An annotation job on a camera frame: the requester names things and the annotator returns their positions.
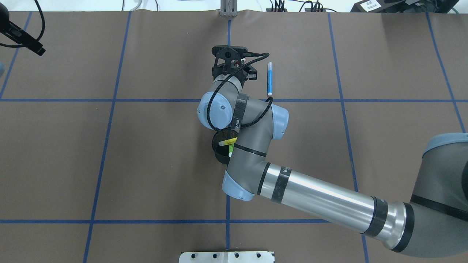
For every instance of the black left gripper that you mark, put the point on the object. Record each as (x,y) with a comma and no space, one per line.
(25,39)

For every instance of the black mesh pen cup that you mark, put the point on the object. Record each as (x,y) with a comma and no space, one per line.
(221,152)

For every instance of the aluminium frame post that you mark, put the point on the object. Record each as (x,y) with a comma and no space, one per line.
(228,8)

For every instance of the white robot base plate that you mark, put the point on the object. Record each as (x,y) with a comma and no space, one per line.
(228,257)

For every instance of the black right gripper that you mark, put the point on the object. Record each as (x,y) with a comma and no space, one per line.
(249,72)

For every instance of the blue marker pen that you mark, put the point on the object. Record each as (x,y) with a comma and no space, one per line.
(270,79)

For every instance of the yellow highlighter pen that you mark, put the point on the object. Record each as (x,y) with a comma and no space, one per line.
(230,141)

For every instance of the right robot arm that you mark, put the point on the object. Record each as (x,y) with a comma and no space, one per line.
(362,127)

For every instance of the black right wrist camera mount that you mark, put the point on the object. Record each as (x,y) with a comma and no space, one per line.
(226,59)

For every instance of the green highlighter pen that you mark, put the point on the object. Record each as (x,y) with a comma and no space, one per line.
(230,150)

